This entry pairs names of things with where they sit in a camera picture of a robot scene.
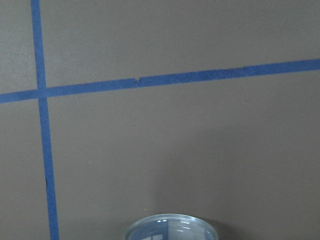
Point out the white blue tennis ball can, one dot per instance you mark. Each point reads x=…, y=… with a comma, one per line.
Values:
x=170, y=226

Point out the brown paper table cover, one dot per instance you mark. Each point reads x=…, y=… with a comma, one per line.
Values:
x=115, y=110

